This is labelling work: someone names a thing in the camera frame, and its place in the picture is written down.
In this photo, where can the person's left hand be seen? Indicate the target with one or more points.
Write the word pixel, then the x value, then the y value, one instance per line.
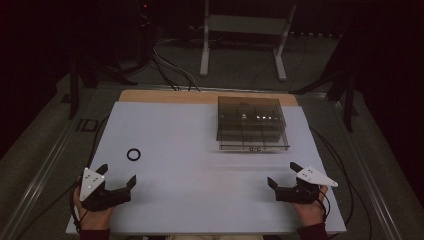
pixel 95 218

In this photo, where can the clear plastic compartment box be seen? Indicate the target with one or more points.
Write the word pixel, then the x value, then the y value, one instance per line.
pixel 253 126

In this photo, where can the black tripod stand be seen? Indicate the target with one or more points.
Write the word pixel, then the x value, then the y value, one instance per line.
pixel 75 86
pixel 348 96

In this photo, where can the white metal stand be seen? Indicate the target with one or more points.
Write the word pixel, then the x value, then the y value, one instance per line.
pixel 246 24

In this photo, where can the person's right hand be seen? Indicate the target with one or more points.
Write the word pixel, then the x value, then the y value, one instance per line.
pixel 308 211

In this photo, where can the white table board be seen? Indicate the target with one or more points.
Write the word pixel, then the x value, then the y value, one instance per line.
pixel 186 186

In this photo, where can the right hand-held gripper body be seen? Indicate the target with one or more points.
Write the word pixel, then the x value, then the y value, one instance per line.
pixel 301 191

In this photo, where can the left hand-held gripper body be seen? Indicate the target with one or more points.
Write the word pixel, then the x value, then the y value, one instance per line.
pixel 100 196

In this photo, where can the aluminium floor rail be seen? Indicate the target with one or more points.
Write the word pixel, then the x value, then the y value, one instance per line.
pixel 373 186
pixel 40 170

